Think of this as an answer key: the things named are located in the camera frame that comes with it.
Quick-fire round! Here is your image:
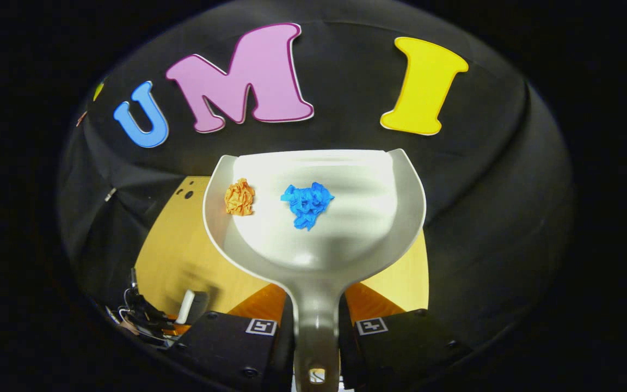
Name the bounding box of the blue paper trash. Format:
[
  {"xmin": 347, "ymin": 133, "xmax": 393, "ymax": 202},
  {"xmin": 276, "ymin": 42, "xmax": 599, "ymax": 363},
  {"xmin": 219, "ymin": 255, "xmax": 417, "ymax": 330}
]
[{"xmin": 280, "ymin": 182, "xmax": 335, "ymax": 231}]

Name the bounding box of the orange paper trash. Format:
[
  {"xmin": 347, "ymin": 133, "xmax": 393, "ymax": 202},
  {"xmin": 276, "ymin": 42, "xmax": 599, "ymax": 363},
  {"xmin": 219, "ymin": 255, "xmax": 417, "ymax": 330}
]
[{"xmin": 224, "ymin": 178, "xmax": 256, "ymax": 217}]

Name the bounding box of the white dustpan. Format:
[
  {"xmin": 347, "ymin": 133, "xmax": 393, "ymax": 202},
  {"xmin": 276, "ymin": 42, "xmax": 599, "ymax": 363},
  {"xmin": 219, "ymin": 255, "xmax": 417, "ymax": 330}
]
[{"xmin": 203, "ymin": 148, "xmax": 427, "ymax": 392}]

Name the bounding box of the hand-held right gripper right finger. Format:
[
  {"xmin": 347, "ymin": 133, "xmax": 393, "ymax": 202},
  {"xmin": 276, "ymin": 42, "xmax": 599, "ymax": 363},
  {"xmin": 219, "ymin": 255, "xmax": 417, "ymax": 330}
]
[{"xmin": 338, "ymin": 282, "xmax": 472, "ymax": 392}]

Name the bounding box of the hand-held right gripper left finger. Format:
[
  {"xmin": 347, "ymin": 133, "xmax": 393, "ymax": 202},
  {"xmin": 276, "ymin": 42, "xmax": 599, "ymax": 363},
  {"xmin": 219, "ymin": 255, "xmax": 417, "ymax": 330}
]
[{"xmin": 175, "ymin": 283, "xmax": 295, "ymax": 392}]

